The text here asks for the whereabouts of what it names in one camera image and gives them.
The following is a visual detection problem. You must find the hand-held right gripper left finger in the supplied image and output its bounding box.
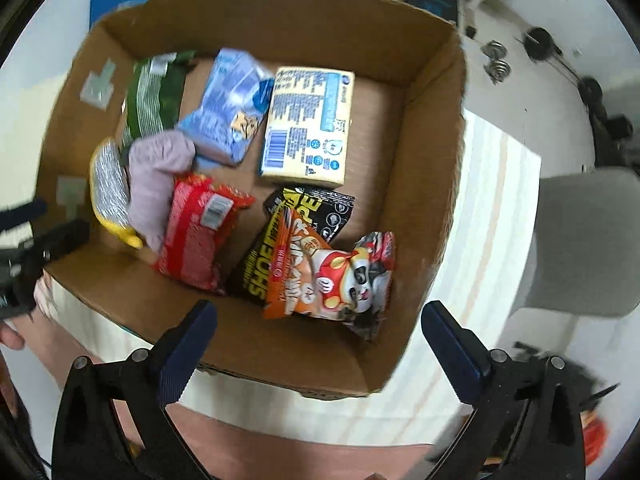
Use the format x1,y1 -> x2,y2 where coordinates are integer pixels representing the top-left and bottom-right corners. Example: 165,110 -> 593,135
52,300 -> 219,480

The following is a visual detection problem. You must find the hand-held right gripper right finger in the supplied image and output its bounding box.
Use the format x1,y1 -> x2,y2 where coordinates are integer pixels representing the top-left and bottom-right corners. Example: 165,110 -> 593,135
421,300 -> 586,480

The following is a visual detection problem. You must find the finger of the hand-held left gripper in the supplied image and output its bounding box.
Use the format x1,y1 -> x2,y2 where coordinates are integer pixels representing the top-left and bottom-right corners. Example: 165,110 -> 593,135
15,219 -> 92,267
0,199 -> 49,231

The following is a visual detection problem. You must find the silver and yellow packet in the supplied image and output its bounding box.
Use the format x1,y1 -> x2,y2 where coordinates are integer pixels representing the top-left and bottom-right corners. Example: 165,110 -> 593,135
89,137 -> 146,250

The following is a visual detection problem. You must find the black and yellow packet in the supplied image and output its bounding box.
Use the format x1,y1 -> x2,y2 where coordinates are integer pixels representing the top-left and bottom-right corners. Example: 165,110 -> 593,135
225,186 -> 357,306

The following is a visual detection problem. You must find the purple cloth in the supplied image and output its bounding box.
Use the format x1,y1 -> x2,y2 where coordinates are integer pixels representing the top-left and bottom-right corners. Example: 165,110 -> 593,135
127,130 -> 197,253

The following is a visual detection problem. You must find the red snack packet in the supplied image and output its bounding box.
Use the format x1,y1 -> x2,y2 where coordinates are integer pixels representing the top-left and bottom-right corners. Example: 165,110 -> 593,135
152,172 -> 256,296

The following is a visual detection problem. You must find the orange cartoon snack packet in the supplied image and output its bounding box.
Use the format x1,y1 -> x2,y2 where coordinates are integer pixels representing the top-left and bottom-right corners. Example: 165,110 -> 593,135
262,207 -> 397,342

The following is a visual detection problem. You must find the green snack packet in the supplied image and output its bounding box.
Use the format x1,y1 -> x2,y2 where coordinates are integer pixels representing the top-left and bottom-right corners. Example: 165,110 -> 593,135
121,50 -> 198,146

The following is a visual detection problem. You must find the light blue snack packet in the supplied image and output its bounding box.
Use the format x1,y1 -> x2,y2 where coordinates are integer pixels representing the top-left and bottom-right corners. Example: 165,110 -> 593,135
177,48 -> 276,168

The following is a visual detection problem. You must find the cardboard box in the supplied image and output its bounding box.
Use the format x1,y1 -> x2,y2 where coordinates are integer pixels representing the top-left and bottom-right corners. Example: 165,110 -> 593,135
34,0 -> 468,401

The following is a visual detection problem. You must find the cream and blue carton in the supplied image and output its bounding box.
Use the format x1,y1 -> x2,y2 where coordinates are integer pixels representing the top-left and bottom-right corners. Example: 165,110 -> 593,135
259,66 -> 356,188

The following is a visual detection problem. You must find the person's left hand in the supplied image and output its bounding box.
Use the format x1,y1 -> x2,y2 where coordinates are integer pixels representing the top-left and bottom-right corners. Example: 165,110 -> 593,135
0,320 -> 27,352

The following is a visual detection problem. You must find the striped cat print tablecloth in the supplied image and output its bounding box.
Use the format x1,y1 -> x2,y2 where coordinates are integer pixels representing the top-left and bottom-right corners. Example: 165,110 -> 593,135
15,110 -> 543,480

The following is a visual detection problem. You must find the grey chair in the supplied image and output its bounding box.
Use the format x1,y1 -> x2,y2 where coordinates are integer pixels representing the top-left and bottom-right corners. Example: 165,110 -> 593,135
507,167 -> 640,318

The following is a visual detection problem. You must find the short barbell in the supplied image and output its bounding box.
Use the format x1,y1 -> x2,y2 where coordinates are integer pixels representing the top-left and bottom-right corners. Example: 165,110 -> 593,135
517,27 -> 606,106

